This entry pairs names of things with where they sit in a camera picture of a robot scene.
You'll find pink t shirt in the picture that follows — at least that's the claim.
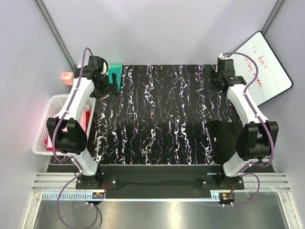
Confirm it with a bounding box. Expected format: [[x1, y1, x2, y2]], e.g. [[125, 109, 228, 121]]
[[45, 106, 91, 151]]

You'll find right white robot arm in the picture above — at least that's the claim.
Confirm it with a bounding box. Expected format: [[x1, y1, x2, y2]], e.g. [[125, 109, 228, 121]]
[[201, 53, 279, 190]]

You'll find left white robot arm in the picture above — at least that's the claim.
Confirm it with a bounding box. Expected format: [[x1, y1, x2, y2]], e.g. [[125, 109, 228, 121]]
[[46, 55, 122, 189]]

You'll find green cutting mat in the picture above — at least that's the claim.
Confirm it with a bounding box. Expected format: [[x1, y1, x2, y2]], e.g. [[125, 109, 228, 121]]
[[108, 63, 123, 94]]

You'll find pink cube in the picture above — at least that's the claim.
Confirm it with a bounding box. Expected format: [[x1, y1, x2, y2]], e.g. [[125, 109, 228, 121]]
[[61, 72, 74, 86]]

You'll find white plastic laundry basket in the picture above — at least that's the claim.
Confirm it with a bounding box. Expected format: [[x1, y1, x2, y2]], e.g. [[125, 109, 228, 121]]
[[32, 94, 96, 156]]

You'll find white whiteboard with red writing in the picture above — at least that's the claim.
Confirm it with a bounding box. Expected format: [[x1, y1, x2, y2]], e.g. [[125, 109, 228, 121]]
[[230, 31, 294, 106]]

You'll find black marble pattern mat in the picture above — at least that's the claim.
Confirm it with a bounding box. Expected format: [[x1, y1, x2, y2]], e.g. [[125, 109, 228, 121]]
[[46, 63, 275, 173]]

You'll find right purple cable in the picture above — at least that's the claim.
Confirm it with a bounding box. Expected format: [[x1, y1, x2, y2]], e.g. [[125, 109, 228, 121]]
[[200, 52, 276, 207]]

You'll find purple cable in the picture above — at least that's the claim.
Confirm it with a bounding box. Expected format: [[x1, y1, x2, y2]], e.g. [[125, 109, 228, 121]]
[[51, 47, 103, 228], [200, 52, 276, 207]]

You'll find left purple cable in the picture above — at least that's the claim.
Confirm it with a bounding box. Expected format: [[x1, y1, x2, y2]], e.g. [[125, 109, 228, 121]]
[[51, 47, 103, 228]]

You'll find aluminium rail frame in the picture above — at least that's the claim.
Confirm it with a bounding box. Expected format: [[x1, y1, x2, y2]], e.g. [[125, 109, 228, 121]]
[[22, 173, 304, 229]]

